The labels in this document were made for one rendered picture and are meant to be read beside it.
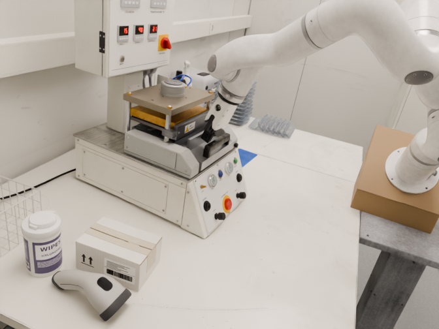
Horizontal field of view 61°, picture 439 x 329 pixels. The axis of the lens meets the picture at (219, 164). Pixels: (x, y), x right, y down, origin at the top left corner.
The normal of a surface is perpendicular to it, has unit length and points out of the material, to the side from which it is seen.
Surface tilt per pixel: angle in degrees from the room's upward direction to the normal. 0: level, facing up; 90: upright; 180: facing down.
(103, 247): 3
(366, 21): 112
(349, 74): 90
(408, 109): 90
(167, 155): 90
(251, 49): 58
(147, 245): 2
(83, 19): 90
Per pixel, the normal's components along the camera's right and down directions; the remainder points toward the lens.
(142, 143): -0.46, 0.34
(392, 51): -0.75, 0.42
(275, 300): 0.15, -0.88
